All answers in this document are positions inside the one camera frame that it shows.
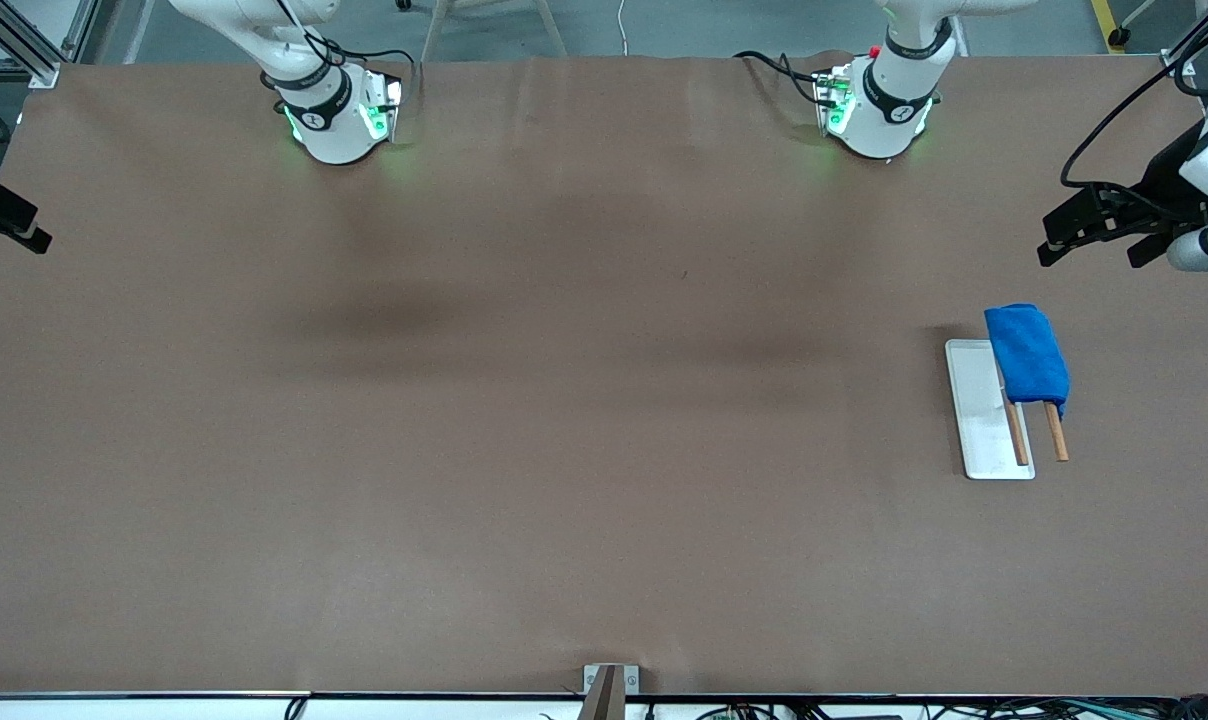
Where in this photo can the beige wooden stand legs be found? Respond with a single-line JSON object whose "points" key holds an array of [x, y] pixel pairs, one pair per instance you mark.
{"points": [[434, 28]]}

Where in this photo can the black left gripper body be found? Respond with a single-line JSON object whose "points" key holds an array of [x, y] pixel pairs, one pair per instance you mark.
{"points": [[1161, 186]]}

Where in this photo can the blue towel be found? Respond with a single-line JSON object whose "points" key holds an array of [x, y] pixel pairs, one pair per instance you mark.
{"points": [[1026, 355]]}

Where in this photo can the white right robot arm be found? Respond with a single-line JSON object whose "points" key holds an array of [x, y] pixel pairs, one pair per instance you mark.
{"points": [[334, 120]]}

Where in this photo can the grey metal table bracket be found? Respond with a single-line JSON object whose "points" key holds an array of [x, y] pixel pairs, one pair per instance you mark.
{"points": [[609, 695]]}

